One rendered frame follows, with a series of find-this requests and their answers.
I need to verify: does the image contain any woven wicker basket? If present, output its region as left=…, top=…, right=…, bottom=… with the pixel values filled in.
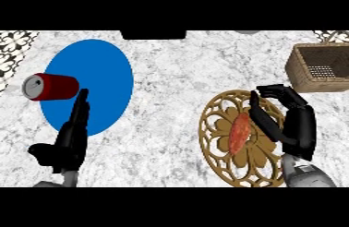
left=285, top=42, right=349, bottom=93

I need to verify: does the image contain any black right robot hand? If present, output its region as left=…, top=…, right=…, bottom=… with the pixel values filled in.
left=249, top=83, right=319, bottom=162

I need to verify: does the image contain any gold ornate round placemat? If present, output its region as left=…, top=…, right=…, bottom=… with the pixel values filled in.
left=199, top=89, right=289, bottom=188

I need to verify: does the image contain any black appliance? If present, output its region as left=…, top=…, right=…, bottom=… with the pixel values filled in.
left=121, top=30, right=189, bottom=41

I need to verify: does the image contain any red soda can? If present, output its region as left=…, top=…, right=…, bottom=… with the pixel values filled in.
left=23, top=72, right=81, bottom=102

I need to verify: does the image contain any orange sweet potato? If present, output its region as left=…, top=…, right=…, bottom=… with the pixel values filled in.
left=228, top=112, right=254, bottom=156

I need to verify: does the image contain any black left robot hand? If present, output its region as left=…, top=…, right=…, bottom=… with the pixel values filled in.
left=27, top=88, right=92, bottom=174

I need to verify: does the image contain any blue oval plate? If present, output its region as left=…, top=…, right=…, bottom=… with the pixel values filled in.
left=39, top=39, right=135, bottom=137

